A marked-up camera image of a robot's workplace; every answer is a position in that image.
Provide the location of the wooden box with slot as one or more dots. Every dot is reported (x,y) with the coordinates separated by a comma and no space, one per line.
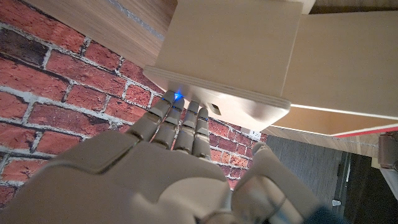
(230,46)

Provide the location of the brick wall print backdrop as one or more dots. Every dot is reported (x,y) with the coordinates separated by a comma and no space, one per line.
(62,87)

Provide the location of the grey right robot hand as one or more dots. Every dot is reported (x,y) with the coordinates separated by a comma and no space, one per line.
(149,177)

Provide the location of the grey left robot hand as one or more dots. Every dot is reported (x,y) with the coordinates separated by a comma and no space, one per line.
(388,152)

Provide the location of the white power outlet box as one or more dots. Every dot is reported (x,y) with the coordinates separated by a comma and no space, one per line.
(253,134)

